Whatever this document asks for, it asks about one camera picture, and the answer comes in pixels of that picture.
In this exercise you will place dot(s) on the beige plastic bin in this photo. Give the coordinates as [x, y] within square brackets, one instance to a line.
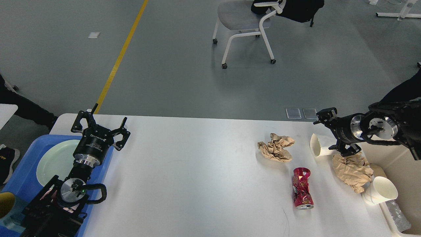
[405, 173]

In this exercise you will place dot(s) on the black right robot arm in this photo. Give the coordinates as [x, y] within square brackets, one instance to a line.
[386, 123]

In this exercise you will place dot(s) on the white grey office chair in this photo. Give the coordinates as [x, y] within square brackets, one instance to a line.
[237, 16]

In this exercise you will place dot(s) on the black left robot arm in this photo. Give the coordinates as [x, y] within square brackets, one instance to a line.
[57, 210]

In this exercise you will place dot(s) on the person black sneakers right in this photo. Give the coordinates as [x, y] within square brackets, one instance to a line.
[406, 91]

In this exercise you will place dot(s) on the black backpack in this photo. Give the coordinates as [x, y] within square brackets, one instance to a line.
[298, 10]

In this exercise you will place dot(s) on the brown napkin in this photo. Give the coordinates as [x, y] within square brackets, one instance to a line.
[275, 149]

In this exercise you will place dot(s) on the aluminium foil sheet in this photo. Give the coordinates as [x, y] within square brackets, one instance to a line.
[398, 216]

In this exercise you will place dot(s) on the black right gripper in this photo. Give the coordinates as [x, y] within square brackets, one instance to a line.
[347, 130]

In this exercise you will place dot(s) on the red small packet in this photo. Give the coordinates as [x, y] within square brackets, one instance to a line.
[302, 199]

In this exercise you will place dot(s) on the white paper cup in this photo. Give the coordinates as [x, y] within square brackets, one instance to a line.
[319, 145]
[380, 190]

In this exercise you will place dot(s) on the light green plate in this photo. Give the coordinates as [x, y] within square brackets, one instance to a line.
[58, 160]

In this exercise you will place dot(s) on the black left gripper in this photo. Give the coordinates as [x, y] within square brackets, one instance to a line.
[93, 146]

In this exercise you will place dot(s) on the person dark clothing left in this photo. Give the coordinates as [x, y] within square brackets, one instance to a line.
[27, 109]

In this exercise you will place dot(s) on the white stand base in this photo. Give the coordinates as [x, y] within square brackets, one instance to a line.
[404, 12]

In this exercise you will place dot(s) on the teal mug yellow inside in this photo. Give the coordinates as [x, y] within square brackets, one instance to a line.
[11, 216]

